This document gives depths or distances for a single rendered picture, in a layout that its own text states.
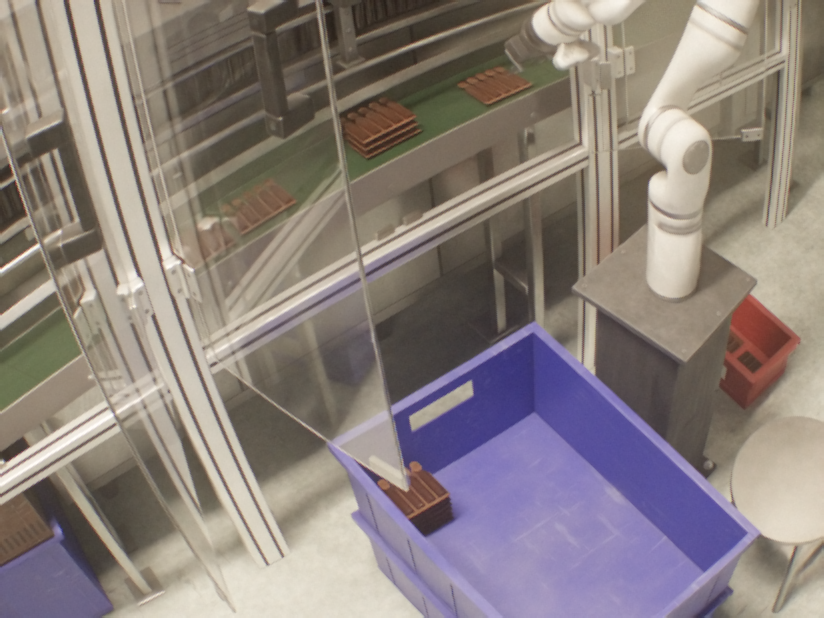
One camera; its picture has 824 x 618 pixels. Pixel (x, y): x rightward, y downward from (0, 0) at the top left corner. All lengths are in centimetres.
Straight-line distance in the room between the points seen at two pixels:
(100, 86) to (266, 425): 118
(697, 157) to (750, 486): 63
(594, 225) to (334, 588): 86
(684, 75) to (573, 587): 84
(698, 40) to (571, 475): 83
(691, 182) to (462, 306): 105
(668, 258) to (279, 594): 99
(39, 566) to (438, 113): 116
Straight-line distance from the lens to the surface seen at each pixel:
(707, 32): 132
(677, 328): 149
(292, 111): 85
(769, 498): 168
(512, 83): 172
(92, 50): 114
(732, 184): 271
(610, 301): 152
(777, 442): 175
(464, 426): 168
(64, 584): 185
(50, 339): 155
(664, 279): 150
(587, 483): 170
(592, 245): 191
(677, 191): 137
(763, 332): 220
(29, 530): 170
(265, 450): 210
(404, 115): 161
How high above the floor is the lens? 162
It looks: 45 degrees down
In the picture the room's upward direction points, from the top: 7 degrees counter-clockwise
